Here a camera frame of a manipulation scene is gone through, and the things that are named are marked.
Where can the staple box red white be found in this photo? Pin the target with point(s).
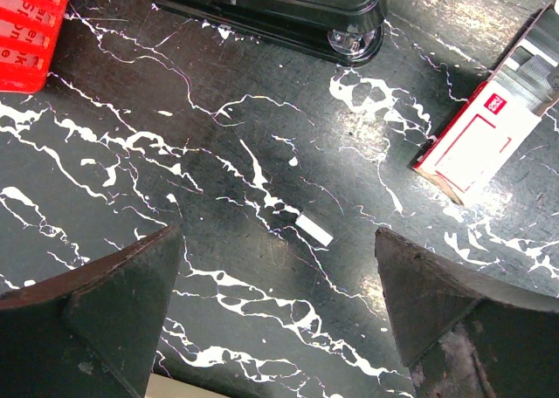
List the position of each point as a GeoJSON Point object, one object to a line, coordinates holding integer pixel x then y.
{"type": "Point", "coordinates": [499, 116]}

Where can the red plastic shopping basket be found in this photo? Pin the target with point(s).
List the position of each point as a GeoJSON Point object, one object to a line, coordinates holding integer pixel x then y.
{"type": "Point", "coordinates": [29, 34]}

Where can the silver staple strip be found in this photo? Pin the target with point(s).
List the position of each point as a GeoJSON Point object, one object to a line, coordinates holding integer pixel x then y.
{"type": "Point", "coordinates": [313, 229]}

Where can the black stapler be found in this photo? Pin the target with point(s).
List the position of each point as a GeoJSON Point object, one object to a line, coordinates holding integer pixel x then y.
{"type": "Point", "coordinates": [343, 32]}

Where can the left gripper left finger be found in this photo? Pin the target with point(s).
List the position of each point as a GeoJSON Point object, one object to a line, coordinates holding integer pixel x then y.
{"type": "Point", "coordinates": [92, 331]}

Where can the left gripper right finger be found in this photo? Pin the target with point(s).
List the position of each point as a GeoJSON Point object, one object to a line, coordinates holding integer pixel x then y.
{"type": "Point", "coordinates": [462, 333]}

